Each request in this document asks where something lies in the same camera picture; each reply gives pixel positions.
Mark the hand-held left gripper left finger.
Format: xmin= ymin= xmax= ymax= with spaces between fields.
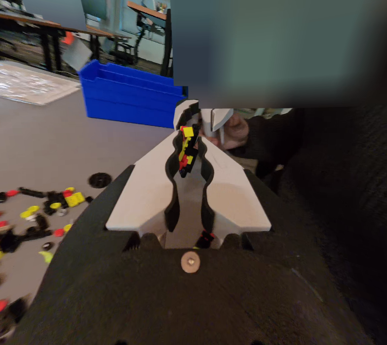
xmin=105 ymin=131 xmax=182 ymax=243

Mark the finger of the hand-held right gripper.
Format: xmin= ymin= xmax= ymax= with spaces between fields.
xmin=210 ymin=108 xmax=234 ymax=133
xmin=173 ymin=100 xmax=200 ymax=132

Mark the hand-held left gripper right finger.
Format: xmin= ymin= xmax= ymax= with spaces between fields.
xmin=198 ymin=136 xmax=272 ymax=245

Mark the yellow black red lego model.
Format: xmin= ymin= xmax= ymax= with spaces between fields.
xmin=178 ymin=125 xmax=201 ymax=178

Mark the pile of lego pieces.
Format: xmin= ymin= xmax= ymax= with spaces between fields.
xmin=0 ymin=186 xmax=94 ymax=333

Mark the person's right forearm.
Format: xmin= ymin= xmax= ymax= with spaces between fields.
xmin=236 ymin=107 xmax=306 ymax=170

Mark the black round lego plate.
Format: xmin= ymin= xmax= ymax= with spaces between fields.
xmin=88 ymin=172 xmax=112 ymax=189

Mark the long red black lego assembly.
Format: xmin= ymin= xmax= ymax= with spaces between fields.
xmin=195 ymin=230 xmax=215 ymax=249

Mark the person's right hand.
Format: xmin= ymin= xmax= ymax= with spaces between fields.
xmin=212 ymin=113 xmax=250 ymax=150

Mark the blue bin with square tag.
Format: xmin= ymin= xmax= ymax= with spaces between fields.
xmin=78 ymin=60 xmax=188 ymax=128

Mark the person's black sweater torso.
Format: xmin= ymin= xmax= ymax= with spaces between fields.
xmin=257 ymin=107 xmax=387 ymax=345

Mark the background wooden desk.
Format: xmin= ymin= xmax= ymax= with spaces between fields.
xmin=0 ymin=10 xmax=132 ymax=74
xmin=127 ymin=0 xmax=170 ymax=76

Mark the clear plastic bag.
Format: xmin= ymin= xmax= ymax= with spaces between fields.
xmin=0 ymin=61 xmax=81 ymax=106

